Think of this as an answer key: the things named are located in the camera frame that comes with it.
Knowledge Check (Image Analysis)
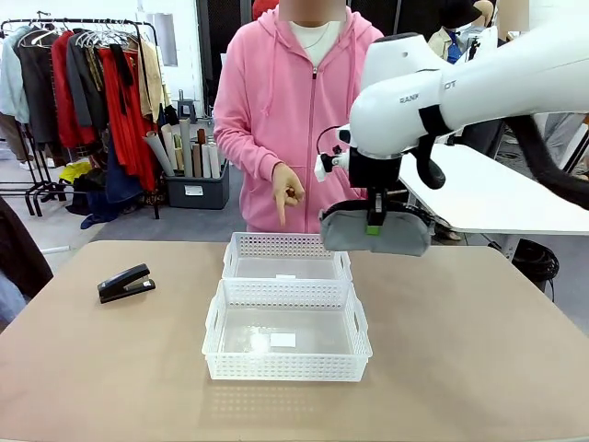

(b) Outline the black step stool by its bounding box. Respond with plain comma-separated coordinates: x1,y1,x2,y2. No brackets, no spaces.
177,89,200,123

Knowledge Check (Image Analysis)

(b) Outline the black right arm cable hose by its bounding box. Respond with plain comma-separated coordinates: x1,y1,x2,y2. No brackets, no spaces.
415,112,589,211

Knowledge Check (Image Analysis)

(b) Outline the white table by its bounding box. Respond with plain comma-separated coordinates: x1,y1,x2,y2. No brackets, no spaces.
398,143,589,262

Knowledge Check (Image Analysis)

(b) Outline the mannequin in pink sweater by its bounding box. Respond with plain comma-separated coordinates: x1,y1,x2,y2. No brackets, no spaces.
542,111,589,177

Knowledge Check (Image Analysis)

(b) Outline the beige hanging garment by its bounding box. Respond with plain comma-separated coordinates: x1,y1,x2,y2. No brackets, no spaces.
136,39,172,123

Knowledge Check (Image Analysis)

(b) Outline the red hanging dress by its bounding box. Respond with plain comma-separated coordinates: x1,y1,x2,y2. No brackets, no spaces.
98,45,161,192

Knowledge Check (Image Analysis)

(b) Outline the black hanging scarf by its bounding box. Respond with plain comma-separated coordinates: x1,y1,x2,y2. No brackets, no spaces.
109,43,135,117

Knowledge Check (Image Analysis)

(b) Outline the person in pink hoodie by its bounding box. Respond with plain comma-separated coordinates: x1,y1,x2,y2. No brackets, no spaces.
213,4,386,234

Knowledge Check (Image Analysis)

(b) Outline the black stapler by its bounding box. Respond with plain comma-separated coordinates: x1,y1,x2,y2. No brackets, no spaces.
97,262,157,305

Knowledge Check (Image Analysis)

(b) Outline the person's right forearm pink sleeve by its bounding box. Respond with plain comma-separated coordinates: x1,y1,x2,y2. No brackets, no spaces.
213,123,284,186

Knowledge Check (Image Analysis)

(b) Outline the yellow bag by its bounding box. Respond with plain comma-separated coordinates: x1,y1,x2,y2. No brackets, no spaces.
58,160,94,184

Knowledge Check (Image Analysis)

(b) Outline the grey zipper pouch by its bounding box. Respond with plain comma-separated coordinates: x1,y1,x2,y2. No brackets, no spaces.
318,199,436,259

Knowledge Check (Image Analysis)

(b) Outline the grey hanging jacket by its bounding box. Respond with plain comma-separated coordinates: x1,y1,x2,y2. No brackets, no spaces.
66,34,110,131

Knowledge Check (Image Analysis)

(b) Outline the black cable bundle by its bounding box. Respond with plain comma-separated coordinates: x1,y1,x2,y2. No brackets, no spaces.
515,238,560,280

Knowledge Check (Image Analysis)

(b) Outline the slanted grey cardboard roll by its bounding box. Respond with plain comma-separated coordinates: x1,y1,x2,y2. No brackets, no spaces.
145,131,176,178

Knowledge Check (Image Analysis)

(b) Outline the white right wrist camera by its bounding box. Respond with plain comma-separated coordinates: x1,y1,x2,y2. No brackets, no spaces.
314,153,351,183

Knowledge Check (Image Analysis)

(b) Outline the blue denim garment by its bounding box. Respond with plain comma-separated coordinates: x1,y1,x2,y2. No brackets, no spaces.
81,135,144,230

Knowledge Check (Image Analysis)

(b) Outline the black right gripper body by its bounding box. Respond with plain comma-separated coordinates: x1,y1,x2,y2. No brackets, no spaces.
348,146,400,190

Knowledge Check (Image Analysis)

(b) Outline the dark brown hanging garment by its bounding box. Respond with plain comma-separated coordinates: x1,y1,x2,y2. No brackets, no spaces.
17,34,59,149

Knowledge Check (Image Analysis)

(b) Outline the person's right hand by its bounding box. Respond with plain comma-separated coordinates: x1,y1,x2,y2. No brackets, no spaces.
271,161,306,228

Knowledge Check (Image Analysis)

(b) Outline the white paper roll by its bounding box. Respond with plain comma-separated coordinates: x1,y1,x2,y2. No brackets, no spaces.
202,142,222,180

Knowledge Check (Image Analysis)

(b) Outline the black clothes rack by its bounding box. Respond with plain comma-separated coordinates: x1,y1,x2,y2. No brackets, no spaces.
0,17,163,220

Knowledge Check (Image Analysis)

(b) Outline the red hanging jacket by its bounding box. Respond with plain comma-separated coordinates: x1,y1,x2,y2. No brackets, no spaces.
51,30,93,149

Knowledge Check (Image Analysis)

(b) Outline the thin black camera cable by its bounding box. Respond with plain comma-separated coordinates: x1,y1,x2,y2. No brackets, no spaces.
317,123,352,155

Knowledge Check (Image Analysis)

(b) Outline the cream paper roll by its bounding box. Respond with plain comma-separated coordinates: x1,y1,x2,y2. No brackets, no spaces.
158,123,184,174

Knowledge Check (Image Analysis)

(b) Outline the red hat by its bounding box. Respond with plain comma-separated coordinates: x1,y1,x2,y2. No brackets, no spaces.
252,0,280,20

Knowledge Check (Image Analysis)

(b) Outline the tall grey cardboard roll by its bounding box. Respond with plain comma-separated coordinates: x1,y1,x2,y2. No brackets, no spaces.
179,118,194,179

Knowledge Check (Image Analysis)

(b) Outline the pale blue hanging garment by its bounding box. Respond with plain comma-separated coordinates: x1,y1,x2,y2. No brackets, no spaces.
0,27,31,125

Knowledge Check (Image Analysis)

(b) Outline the mannequin in beige trench coat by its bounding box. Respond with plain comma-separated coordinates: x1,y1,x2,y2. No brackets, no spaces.
427,0,464,65

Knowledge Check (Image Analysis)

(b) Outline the white perforated plastic basket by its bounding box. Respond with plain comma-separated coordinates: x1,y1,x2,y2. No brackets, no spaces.
201,277,374,382
221,231,353,283

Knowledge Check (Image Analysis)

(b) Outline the dark grey storage bin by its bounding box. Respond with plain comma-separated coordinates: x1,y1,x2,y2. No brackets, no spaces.
165,158,231,211

